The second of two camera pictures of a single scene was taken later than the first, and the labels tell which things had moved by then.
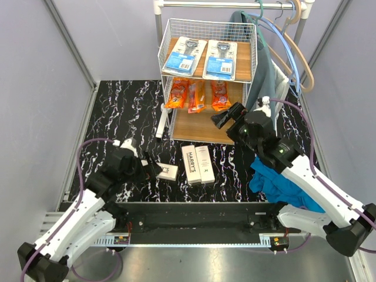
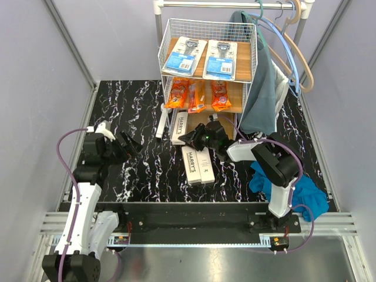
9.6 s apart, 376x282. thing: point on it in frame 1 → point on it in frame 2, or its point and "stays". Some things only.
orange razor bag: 177,94 stays
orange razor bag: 220,98 stays
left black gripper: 152,168 → 133,147
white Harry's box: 169,171 → 180,128
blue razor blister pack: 221,60 stays
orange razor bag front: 196,96 stays
